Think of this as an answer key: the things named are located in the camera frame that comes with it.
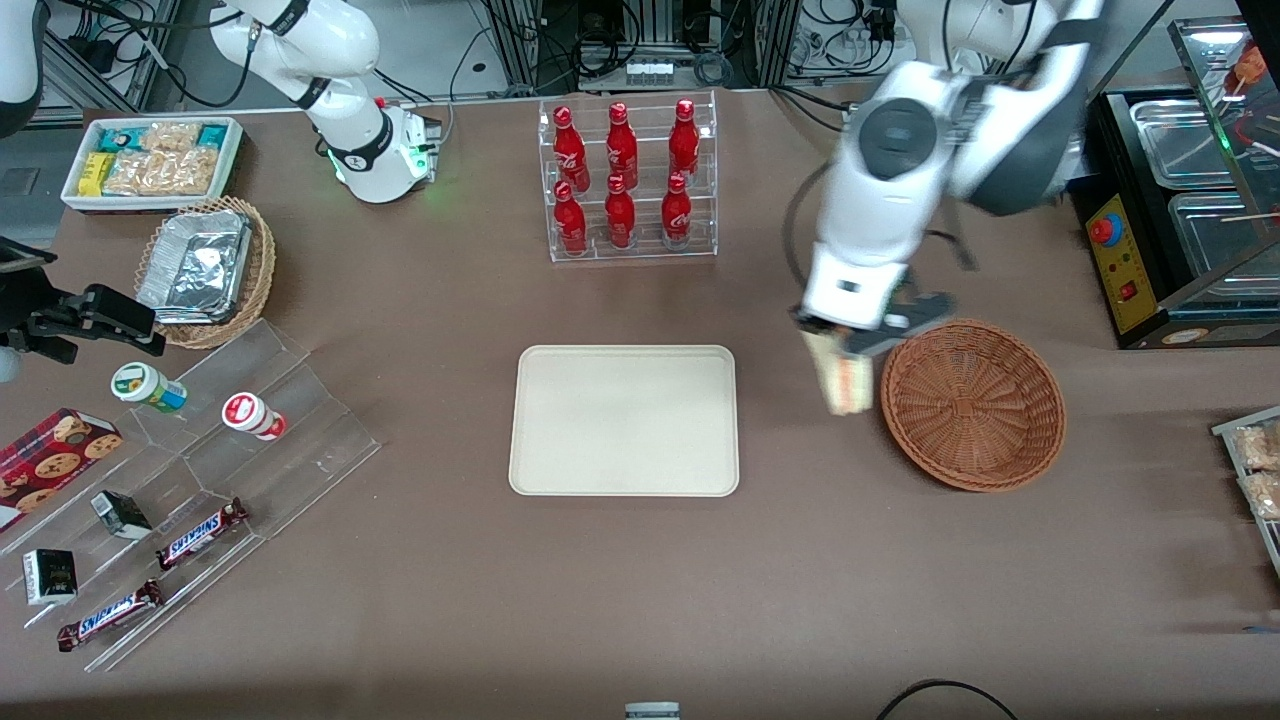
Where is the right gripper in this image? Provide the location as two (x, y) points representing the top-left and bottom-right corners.
(0, 268), (167, 366)

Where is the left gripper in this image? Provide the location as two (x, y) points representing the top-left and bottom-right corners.
(794, 243), (911, 359)

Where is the triangular sandwich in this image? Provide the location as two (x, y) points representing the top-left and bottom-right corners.
(802, 328), (876, 416)

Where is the silver foil tray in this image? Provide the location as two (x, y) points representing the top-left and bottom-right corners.
(136, 209), (253, 325)

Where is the light oval wicker basket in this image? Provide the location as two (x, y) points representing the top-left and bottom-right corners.
(134, 196), (277, 350)

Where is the brown round wicker basket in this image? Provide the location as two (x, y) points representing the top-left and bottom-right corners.
(880, 318), (1067, 493)

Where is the cream rectangular tray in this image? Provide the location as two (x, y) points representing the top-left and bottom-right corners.
(508, 345), (740, 498)

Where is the grey metal snack tray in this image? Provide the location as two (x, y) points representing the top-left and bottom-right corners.
(1211, 404), (1280, 578)

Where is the green label yogurt cup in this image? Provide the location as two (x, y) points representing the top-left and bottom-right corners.
(110, 362), (189, 415)

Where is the large clear cracker bag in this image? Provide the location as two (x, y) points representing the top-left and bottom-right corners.
(104, 148), (219, 198)

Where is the red cookie box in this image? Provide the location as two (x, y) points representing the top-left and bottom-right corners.
(0, 407), (124, 533)

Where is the red label yogurt cup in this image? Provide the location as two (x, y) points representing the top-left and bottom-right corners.
(221, 392), (289, 442)

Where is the small clear cracker bag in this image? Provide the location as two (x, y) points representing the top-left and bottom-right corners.
(139, 121), (202, 154)

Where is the small black box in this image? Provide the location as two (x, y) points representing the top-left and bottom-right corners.
(22, 548), (79, 607)
(90, 490), (154, 542)

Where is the white plastic snack bin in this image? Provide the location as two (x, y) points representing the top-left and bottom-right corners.
(61, 116), (245, 214)

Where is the red cola bottle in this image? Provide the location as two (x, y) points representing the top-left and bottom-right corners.
(668, 99), (701, 182)
(606, 102), (639, 189)
(553, 107), (590, 192)
(553, 181), (589, 256)
(661, 174), (694, 249)
(604, 176), (638, 251)

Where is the clear acrylic bottle rack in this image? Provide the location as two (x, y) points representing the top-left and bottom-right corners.
(538, 90), (719, 264)

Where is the clear acrylic stepped shelf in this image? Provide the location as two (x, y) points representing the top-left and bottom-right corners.
(0, 319), (382, 673)

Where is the brown snickers bar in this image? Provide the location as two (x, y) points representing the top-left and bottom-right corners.
(56, 579), (165, 653)
(155, 497), (250, 572)

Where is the black food warmer cabinet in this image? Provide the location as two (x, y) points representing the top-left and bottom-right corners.
(1068, 15), (1280, 351)

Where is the steel warmer pan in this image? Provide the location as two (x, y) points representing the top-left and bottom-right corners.
(1167, 189), (1280, 283)
(1129, 97), (1239, 192)

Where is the black cable loop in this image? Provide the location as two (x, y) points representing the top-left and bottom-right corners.
(877, 679), (1018, 720)

